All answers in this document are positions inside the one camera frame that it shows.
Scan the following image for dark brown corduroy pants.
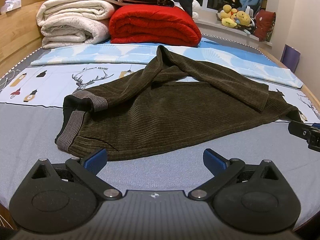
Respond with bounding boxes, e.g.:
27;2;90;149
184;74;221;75
55;46;300;161

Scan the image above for blue patterned folded sheet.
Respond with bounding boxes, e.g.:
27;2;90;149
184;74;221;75
31;38;303;88

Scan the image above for dark red cushion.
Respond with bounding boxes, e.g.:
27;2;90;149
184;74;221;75
254;9;276;42

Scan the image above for yellow plush toys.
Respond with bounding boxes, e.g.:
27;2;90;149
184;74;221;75
217;4;252;29

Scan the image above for white plush toy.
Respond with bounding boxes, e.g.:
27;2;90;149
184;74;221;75
192;0;201;20

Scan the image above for cream folded quilt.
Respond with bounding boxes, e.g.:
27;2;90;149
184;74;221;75
36;0;116;49

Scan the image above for red folded blanket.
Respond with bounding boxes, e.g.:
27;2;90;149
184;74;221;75
109;4;202;47

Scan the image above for tissue pack on headboard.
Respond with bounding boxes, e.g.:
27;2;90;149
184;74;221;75
1;0;22;14

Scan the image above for wooden bed frame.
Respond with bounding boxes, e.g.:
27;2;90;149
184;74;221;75
1;0;47;77

